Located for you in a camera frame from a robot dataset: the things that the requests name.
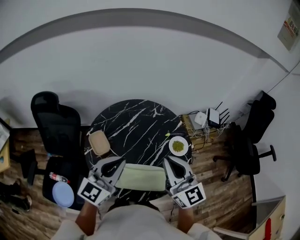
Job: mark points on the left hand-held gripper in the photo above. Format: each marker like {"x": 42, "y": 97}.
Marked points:
{"x": 91, "y": 191}

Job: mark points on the wooden cabinet with grey top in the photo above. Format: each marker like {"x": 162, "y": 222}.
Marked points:
{"x": 269, "y": 211}

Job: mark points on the black office chair with armrests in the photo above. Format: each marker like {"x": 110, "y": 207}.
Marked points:
{"x": 253, "y": 140}

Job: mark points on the pale blue round lid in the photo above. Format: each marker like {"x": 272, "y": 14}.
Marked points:
{"x": 63, "y": 194}

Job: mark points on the light green towel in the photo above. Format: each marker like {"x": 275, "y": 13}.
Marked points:
{"x": 140, "y": 177}

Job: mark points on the white round plate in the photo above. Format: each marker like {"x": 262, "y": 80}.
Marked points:
{"x": 180, "y": 153}

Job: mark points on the person's right forearm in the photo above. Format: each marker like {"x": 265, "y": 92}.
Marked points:
{"x": 186, "y": 220}

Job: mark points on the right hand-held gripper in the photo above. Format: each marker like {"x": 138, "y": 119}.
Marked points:
{"x": 193, "y": 195}

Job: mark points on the person's beige clothing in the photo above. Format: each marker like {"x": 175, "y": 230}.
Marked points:
{"x": 136, "y": 222}

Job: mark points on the person's left forearm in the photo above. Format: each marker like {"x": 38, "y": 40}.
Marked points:
{"x": 86, "y": 218}

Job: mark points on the wooden crate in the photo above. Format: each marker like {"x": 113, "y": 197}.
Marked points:
{"x": 199, "y": 140}

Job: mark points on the clear bottle with red cap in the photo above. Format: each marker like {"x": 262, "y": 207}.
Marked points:
{"x": 57, "y": 177}

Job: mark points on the wall poster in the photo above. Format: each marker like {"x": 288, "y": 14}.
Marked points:
{"x": 289, "y": 25}

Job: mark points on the white router with black antennas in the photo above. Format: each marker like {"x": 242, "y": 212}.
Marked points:
{"x": 213, "y": 117}

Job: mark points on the small white network box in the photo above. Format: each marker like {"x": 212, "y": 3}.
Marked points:
{"x": 200, "y": 117}

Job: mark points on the black mesh office chair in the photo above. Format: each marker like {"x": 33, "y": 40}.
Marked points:
{"x": 58, "y": 126}

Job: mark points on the dark shoes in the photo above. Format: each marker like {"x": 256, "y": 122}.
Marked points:
{"x": 16, "y": 197}

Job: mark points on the wooden shelf unit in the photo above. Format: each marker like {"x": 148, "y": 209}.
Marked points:
{"x": 3, "y": 150}

